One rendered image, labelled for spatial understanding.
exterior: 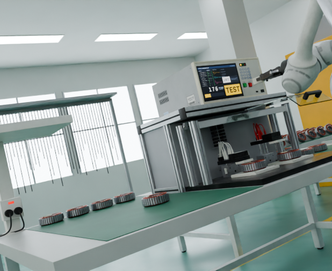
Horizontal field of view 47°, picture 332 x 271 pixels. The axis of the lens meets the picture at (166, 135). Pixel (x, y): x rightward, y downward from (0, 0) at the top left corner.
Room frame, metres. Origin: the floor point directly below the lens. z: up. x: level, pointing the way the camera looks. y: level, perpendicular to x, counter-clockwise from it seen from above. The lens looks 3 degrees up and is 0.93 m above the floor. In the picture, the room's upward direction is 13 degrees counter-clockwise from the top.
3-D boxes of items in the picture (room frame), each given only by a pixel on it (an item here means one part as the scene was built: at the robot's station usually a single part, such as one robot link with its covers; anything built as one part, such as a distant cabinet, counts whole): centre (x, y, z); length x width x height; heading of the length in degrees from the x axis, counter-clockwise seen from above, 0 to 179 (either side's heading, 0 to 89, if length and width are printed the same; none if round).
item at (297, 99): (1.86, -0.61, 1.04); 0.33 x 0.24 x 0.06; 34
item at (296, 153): (1.81, -0.54, 0.80); 0.11 x 0.11 x 0.04
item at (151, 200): (1.57, 0.10, 0.77); 0.11 x 0.11 x 0.04
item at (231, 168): (1.79, -0.26, 0.80); 0.08 x 0.05 x 0.06; 124
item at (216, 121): (1.82, -0.39, 1.03); 0.62 x 0.01 x 0.03; 124
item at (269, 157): (1.93, -0.46, 0.80); 0.08 x 0.05 x 0.06; 124
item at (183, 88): (2.02, -0.27, 1.22); 0.44 x 0.39 x 0.20; 124
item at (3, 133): (1.72, 0.63, 0.98); 0.37 x 0.35 x 0.46; 124
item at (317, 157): (1.75, -0.43, 0.76); 0.64 x 0.47 x 0.02; 124
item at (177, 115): (2.01, -0.26, 1.09); 0.68 x 0.44 x 0.05; 124
